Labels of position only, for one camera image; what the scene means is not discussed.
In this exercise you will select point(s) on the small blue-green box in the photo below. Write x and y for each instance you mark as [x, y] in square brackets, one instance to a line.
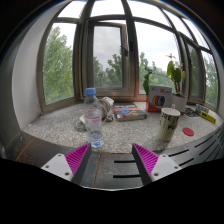
[201, 108]

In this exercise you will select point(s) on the yellow glue box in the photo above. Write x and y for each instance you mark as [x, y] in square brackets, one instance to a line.
[208, 117]

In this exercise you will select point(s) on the clear blue-capped water bottle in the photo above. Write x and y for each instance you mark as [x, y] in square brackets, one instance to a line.
[93, 120]

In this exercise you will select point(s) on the grey framed window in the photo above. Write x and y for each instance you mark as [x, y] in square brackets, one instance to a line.
[131, 50]

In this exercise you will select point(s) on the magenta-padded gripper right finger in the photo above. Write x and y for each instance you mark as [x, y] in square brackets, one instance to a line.
[163, 166]

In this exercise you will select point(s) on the dark book with colourful cover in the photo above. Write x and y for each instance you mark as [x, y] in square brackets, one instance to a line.
[128, 112]

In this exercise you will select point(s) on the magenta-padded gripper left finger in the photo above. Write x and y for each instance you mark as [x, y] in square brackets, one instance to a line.
[61, 165]

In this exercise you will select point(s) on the white mug with black lettering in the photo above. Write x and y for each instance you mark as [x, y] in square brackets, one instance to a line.
[167, 125]

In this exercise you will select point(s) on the flat round red coaster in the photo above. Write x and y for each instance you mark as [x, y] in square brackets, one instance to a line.
[188, 131]

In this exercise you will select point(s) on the potted plant with red flowers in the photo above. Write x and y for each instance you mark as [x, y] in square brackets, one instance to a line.
[178, 100]

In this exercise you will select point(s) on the red and white filament box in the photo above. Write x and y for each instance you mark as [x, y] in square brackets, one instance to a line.
[159, 99]

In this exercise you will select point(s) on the black lattice trivet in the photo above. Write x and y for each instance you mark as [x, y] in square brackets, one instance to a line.
[191, 112]

